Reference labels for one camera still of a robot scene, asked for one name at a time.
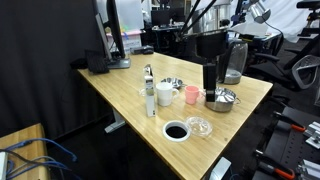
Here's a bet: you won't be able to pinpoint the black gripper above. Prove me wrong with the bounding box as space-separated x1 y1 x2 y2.
195 31 227 102

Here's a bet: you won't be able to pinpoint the clear glass bowl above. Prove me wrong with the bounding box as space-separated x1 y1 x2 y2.
186 116 212 137

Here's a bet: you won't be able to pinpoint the pink plastic cup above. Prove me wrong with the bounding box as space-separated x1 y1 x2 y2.
185 85 199 105

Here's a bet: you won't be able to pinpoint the glass electric kettle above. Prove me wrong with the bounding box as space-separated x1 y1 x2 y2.
217 39 248 85

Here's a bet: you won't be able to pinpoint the steel pot with lid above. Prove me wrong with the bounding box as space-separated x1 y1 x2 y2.
204 87 241 112

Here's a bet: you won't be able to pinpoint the small steel strainer pan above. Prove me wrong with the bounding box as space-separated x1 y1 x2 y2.
162 77 186 89

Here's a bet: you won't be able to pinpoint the white ceramic mug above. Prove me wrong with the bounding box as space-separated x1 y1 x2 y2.
156 82 179 107

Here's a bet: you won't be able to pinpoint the clear plastic storage bin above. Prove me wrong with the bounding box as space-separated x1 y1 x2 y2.
106 30 142 54

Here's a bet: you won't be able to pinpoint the grey office chair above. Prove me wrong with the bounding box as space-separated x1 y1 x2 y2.
248 53 320 91

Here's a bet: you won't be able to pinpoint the black computer monitor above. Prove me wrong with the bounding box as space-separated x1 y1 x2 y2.
95 0 131 69

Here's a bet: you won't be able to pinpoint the black keyboard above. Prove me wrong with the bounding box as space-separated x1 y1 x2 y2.
85 50 109 74

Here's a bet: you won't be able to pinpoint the white desk cable grommet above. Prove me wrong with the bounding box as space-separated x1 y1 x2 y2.
162 120 191 142

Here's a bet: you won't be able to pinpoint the orange handled tool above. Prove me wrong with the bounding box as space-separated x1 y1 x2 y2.
273 111 306 132

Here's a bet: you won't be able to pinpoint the blue cables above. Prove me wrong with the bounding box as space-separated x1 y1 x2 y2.
0 137 78 180

